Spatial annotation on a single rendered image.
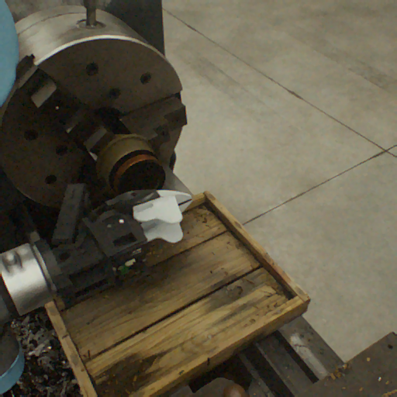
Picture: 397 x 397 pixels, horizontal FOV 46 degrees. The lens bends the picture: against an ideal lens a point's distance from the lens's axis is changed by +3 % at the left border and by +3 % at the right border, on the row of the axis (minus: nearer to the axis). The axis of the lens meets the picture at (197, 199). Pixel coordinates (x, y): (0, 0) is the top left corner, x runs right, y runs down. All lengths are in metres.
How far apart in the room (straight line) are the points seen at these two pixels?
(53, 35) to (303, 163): 1.89
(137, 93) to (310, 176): 1.71
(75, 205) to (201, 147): 1.91
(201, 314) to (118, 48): 0.42
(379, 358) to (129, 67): 0.53
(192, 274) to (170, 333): 0.11
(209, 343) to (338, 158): 1.91
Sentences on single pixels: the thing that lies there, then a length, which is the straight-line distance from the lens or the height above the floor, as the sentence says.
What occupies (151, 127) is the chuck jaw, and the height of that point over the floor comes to 1.10.
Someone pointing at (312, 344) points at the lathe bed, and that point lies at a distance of 0.78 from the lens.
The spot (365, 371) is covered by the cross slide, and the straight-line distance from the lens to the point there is 0.65.
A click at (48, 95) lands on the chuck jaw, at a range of 0.67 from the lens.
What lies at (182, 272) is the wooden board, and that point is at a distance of 0.80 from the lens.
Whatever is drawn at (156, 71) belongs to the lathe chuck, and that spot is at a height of 1.16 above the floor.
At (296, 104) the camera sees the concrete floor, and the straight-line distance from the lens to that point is 2.92.
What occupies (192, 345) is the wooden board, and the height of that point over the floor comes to 0.89.
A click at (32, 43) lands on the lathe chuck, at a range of 0.73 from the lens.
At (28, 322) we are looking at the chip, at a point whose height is 0.58.
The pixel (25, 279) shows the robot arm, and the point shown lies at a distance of 0.56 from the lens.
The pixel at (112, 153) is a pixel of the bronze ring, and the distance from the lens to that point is 0.68.
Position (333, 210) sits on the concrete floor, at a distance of 2.24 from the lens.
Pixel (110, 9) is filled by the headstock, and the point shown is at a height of 1.20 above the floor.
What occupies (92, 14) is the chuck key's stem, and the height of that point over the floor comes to 1.25.
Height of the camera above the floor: 1.53
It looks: 44 degrees down
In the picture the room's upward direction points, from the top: straight up
